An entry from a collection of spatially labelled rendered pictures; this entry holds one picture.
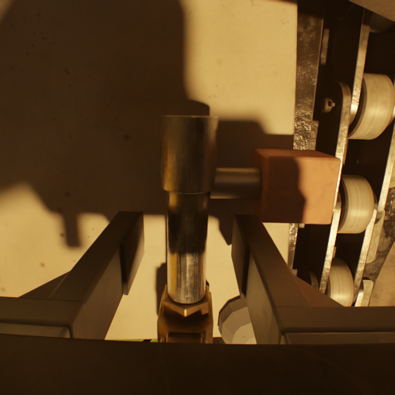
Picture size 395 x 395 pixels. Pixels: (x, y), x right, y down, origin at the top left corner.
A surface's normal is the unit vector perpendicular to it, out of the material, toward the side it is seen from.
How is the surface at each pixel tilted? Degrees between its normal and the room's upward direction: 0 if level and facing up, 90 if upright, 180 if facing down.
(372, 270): 0
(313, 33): 0
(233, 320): 52
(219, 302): 0
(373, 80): 45
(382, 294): 12
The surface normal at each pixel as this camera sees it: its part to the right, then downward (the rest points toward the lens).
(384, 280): -0.19, 0.21
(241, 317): -0.36, -0.50
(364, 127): -0.02, 0.78
